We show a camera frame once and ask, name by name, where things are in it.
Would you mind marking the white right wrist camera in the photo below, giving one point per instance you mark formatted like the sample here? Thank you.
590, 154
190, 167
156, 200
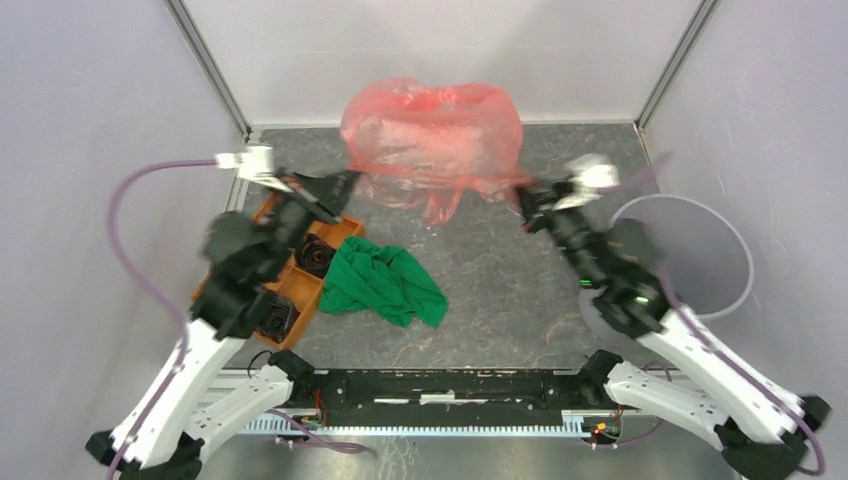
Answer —
590, 176

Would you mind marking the green cloth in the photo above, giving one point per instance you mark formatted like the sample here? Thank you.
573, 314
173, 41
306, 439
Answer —
387, 280

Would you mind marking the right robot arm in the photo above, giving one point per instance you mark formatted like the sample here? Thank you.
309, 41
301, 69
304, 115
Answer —
761, 430

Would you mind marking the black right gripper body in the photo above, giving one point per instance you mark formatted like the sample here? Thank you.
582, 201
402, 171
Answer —
568, 227

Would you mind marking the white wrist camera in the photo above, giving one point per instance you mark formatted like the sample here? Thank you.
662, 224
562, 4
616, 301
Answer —
590, 176
254, 164

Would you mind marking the grey plastic trash bin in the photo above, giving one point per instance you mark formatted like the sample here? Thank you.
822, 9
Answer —
705, 258

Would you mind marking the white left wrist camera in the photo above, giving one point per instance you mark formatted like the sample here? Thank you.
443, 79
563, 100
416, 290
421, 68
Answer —
254, 164

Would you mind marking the red plastic trash bag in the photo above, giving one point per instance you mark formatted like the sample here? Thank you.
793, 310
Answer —
422, 147

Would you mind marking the orange compartment tray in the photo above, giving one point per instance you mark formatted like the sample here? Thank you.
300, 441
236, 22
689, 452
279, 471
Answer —
305, 278

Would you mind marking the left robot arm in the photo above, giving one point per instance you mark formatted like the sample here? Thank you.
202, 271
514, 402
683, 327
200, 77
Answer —
167, 436

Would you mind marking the slotted cable duct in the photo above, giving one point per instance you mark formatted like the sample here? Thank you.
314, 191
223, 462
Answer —
566, 426

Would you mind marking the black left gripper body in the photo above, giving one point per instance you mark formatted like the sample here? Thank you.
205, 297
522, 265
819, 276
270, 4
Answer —
300, 208

